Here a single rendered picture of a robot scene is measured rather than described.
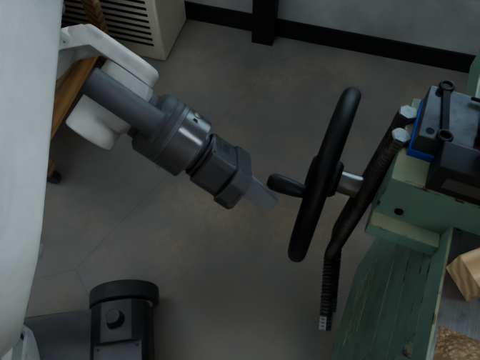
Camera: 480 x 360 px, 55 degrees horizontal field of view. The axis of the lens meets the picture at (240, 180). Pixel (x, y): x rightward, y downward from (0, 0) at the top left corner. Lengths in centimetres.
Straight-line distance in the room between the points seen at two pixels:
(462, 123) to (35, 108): 50
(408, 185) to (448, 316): 16
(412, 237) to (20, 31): 54
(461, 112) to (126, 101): 40
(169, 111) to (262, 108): 131
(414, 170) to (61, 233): 131
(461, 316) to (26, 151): 51
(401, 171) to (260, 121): 128
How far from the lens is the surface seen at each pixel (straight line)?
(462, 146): 58
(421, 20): 204
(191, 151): 58
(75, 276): 161
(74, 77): 184
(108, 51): 59
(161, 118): 55
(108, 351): 131
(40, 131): 23
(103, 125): 59
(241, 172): 58
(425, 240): 66
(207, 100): 190
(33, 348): 104
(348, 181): 73
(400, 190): 60
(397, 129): 62
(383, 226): 65
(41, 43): 26
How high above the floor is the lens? 144
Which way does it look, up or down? 59 degrees down
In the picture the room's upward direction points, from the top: straight up
